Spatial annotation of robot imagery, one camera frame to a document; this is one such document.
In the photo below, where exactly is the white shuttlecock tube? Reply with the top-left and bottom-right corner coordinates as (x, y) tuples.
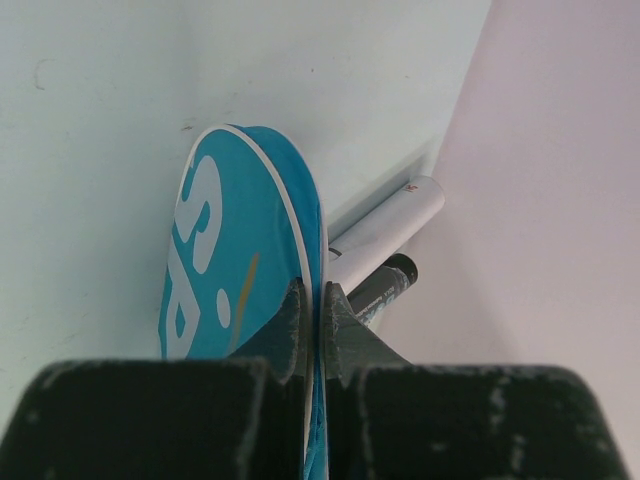
(328, 176), (445, 294)

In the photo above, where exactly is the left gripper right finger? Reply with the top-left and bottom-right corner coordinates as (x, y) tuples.
(322, 282), (409, 479)

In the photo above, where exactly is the light green table mat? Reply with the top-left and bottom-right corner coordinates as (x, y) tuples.
(0, 0), (494, 376)

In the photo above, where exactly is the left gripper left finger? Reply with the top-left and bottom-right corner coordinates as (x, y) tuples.
(230, 278), (310, 479)

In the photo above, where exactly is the black shuttlecock tube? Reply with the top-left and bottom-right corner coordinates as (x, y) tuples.
(347, 253), (418, 331)

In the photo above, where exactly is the blue racket cover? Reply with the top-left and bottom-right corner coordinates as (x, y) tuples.
(158, 124), (328, 479)

